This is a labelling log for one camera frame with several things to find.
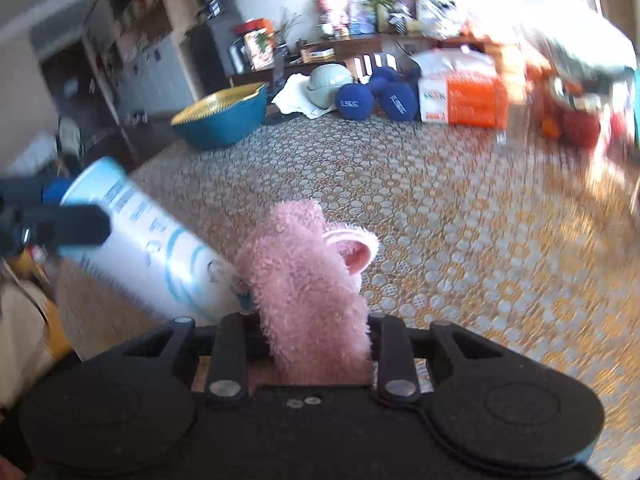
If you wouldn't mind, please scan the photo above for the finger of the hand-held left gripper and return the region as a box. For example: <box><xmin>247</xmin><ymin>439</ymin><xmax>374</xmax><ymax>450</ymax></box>
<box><xmin>0</xmin><ymin>177</ymin><xmax>75</xmax><ymax>206</ymax></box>
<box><xmin>0</xmin><ymin>204</ymin><xmax>112</xmax><ymax>261</ymax></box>

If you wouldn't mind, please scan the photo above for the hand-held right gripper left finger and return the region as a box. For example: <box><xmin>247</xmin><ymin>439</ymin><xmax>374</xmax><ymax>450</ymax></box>
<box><xmin>117</xmin><ymin>311</ymin><xmax>251</xmax><ymax>406</ymax></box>

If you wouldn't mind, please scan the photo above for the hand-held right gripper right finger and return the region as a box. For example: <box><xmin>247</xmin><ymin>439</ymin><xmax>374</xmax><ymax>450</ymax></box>
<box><xmin>369</xmin><ymin>312</ymin><xmax>505</xmax><ymax>407</ymax></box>

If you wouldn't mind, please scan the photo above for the white and blue bottle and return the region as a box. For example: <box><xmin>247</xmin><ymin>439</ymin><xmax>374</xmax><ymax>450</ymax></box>
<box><xmin>60</xmin><ymin>156</ymin><xmax>246</xmax><ymax>326</ymax></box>

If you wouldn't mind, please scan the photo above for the pink fluffy towel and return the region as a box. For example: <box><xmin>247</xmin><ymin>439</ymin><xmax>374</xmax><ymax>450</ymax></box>
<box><xmin>234</xmin><ymin>199</ymin><xmax>381</xmax><ymax>386</ymax></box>

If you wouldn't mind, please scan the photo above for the gold patterned tablecloth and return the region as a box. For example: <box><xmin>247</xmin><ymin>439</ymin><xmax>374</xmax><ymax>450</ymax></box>
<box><xmin>55</xmin><ymin>105</ymin><xmax>640</xmax><ymax>461</ymax></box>

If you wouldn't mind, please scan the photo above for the white shelf unit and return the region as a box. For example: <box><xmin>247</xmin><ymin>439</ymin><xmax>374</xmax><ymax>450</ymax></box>
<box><xmin>81</xmin><ymin>0</ymin><xmax>197</xmax><ymax>117</ymax></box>

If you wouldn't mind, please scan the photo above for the teal bowl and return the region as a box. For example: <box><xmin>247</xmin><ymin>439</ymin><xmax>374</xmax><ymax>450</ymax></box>
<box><xmin>171</xmin><ymin>82</ymin><xmax>269</xmax><ymax>150</ymax></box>

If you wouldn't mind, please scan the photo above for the black cabinet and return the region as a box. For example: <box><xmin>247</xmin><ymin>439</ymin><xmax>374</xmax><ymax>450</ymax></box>
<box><xmin>185</xmin><ymin>20</ymin><xmax>242</xmax><ymax>96</ymax></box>

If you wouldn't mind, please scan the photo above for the blue dumbbell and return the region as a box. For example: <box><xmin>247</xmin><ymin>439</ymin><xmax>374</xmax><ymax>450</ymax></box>
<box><xmin>369</xmin><ymin>66</ymin><xmax>419</xmax><ymax>122</ymax></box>
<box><xmin>335</xmin><ymin>82</ymin><xmax>374</xmax><ymax>121</ymax></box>

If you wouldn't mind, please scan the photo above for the clear drinking glass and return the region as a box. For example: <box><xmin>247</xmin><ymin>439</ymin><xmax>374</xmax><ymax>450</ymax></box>
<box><xmin>495</xmin><ymin>94</ymin><xmax>534</xmax><ymax>154</ymax></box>

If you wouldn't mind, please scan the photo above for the white cloth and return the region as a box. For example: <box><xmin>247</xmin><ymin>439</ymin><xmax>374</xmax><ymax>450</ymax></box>
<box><xmin>271</xmin><ymin>74</ymin><xmax>327</xmax><ymax>120</ymax></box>

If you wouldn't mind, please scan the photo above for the orange and white tissue pack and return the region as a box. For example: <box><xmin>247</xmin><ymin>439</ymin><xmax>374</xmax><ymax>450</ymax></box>
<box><xmin>412</xmin><ymin>49</ymin><xmax>512</xmax><ymax>129</ymax></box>

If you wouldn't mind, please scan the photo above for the orange printed box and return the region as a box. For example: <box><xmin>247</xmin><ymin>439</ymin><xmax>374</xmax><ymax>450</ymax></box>
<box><xmin>235</xmin><ymin>18</ymin><xmax>277</xmax><ymax>72</ymax></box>

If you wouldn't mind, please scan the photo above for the green round container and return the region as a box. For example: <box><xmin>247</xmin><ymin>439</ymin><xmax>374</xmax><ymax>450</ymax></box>
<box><xmin>307</xmin><ymin>64</ymin><xmax>354</xmax><ymax>110</ymax></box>

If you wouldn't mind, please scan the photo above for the white slatted chair back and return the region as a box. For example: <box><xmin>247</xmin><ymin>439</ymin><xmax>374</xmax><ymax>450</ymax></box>
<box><xmin>350</xmin><ymin>52</ymin><xmax>401</xmax><ymax>81</ymax></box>

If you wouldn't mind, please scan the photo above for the red fruit bag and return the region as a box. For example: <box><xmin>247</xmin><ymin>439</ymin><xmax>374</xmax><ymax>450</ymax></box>
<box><xmin>537</xmin><ymin>75</ymin><xmax>632</xmax><ymax>149</ymax></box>

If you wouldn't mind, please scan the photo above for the flat yellow box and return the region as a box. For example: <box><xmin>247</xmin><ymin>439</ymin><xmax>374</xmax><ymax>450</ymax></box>
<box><xmin>300</xmin><ymin>45</ymin><xmax>337</xmax><ymax>64</ymax></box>

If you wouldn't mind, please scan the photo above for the pink plush toy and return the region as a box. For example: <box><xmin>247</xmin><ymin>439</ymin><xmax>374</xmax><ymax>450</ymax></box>
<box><xmin>314</xmin><ymin>0</ymin><xmax>349</xmax><ymax>37</ymax></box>

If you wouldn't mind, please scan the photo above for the small potted plant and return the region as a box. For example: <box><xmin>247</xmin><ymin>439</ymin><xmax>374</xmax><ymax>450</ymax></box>
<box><xmin>359</xmin><ymin>0</ymin><xmax>403</xmax><ymax>31</ymax></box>

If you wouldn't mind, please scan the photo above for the large clear plastic bag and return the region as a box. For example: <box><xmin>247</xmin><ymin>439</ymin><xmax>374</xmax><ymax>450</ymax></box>
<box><xmin>520</xmin><ymin>0</ymin><xmax>639</xmax><ymax>87</ymax></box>

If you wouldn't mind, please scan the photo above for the wooden picture frame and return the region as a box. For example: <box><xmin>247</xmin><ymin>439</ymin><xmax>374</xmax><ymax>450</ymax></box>
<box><xmin>377</xmin><ymin>0</ymin><xmax>419</xmax><ymax>34</ymax></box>

